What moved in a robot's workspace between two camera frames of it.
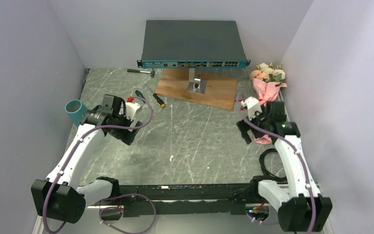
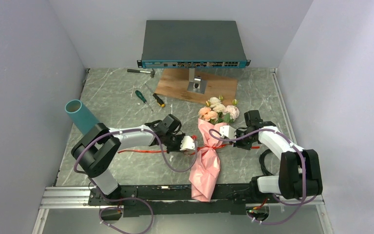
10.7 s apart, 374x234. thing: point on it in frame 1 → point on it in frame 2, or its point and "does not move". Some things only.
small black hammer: x=152 y=72 does not move
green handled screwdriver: x=139 y=94 does not move
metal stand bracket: x=196 y=84 does not move
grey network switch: x=187 y=44 does not move
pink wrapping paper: x=267 y=79 → x=215 y=114
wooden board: x=220 y=90 does not move
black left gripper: x=126 y=136 → x=177 y=148
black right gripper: x=244 y=126 → x=237 y=144
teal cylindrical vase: x=75 y=109 does not move
